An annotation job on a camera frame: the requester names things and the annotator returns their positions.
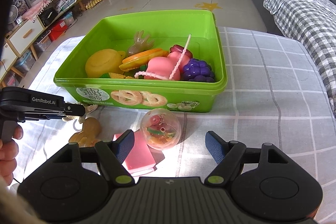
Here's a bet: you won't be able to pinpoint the framed cat picture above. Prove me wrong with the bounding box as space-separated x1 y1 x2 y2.
12 0 32 16

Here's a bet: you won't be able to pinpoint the yellow star floor sticker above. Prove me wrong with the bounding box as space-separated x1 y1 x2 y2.
194 2 219 11

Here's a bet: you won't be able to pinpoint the amber rubber octopus toy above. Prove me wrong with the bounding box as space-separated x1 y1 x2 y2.
69 117 103 148

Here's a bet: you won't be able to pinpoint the grey checked tablecloth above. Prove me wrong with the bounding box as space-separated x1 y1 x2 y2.
10 26 336 224

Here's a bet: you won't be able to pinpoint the row of yellow ducks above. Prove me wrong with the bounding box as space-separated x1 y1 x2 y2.
85 0 104 10

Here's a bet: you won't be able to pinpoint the purple toy grapes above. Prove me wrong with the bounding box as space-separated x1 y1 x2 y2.
183 59 216 83

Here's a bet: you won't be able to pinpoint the pink rubber chicken toy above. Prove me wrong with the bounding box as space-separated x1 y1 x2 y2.
135 34 192 81

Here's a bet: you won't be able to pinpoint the orange plastic disc lid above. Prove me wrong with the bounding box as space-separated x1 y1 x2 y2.
119 48 170 72

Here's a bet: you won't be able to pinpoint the yellow toy bowl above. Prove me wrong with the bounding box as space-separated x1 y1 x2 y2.
85 48 126 77

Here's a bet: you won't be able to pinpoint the green plastic cookie box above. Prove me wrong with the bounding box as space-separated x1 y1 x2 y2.
53 9 227 113

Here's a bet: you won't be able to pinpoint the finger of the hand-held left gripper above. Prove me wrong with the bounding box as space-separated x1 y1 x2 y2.
24 103 86 122

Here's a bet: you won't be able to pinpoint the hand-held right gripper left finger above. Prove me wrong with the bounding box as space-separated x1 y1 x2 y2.
50 130 135 186

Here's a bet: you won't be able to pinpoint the black device on shelf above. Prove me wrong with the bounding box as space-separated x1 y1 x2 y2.
39 7 57 26

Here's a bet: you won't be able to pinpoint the red storage box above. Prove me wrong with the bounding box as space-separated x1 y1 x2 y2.
49 18 69 41

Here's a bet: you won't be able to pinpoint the grey plaid blanket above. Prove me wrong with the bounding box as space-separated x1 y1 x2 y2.
244 0 336 119

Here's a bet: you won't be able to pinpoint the person's left hand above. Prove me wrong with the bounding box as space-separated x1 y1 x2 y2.
0 126 24 185

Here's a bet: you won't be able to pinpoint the pink rectangular block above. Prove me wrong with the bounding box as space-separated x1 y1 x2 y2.
113 132 157 175

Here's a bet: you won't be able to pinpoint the translucent brown hand toy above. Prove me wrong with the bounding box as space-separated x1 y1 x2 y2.
127 30 155 56

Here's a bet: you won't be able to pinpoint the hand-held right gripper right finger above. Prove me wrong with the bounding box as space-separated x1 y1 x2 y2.
204 131 292 186

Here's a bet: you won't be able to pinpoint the small desk fan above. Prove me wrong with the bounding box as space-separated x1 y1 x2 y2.
8 5 19 25

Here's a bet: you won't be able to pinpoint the clear capsule ball with toys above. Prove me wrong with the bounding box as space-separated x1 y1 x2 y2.
140 109 181 148

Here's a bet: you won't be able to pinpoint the clear storage box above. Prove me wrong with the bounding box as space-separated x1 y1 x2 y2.
33 31 51 52
14 52 36 73

